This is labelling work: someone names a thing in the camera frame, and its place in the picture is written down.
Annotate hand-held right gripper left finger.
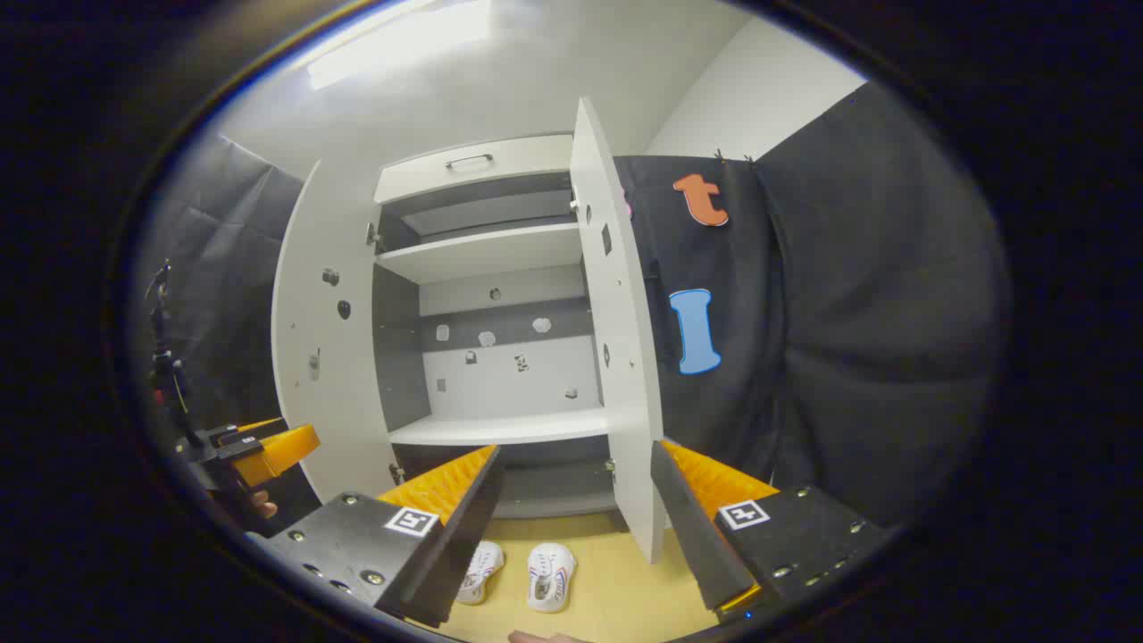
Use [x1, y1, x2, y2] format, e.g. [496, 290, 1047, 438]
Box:
[246, 444, 504, 629]

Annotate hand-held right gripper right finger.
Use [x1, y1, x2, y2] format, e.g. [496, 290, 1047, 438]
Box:
[650, 439, 894, 624]

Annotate white shoe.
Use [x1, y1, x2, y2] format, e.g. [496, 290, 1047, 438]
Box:
[526, 542, 578, 614]
[457, 540, 506, 606]

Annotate white cabinet door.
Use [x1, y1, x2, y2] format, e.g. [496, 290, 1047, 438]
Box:
[570, 96, 666, 565]
[271, 161, 398, 505]

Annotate white shoe cabinet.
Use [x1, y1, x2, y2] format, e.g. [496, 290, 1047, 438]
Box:
[371, 134, 626, 521]

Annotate white cabinet drawer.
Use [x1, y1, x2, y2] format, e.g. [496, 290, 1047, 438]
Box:
[373, 134, 574, 205]

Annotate black backdrop cloth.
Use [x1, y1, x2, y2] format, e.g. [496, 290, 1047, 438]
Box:
[134, 82, 1012, 530]

